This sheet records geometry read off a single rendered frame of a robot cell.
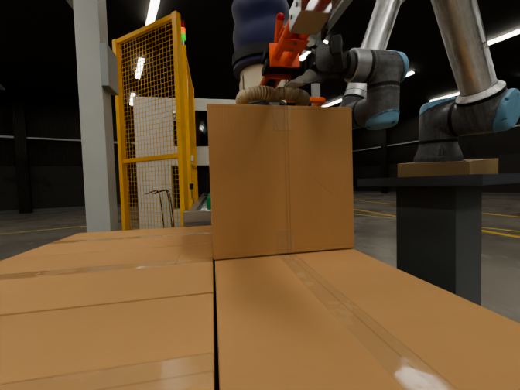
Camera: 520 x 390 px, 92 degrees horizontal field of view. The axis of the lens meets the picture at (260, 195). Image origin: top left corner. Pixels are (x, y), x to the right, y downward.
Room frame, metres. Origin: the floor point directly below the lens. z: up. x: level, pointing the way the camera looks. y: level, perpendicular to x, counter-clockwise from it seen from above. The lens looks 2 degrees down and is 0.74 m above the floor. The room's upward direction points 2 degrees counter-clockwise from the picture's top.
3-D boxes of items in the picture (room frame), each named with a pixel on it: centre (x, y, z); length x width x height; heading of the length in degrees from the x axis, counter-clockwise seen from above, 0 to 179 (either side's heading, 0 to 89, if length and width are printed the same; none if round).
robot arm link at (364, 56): (0.75, -0.29, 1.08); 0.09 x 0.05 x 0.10; 11
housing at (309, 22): (0.51, -0.11, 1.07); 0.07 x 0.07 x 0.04; 10
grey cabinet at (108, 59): (1.92, 1.09, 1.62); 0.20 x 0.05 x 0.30; 11
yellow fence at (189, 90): (3.03, 0.80, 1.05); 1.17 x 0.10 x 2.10; 11
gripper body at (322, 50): (0.74, -0.21, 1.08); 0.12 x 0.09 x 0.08; 101
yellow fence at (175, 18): (2.21, 0.95, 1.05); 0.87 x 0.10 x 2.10; 63
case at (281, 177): (0.97, -0.01, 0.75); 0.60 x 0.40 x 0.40; 11
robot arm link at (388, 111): (0.79, -0.37, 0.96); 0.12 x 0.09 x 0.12; 25
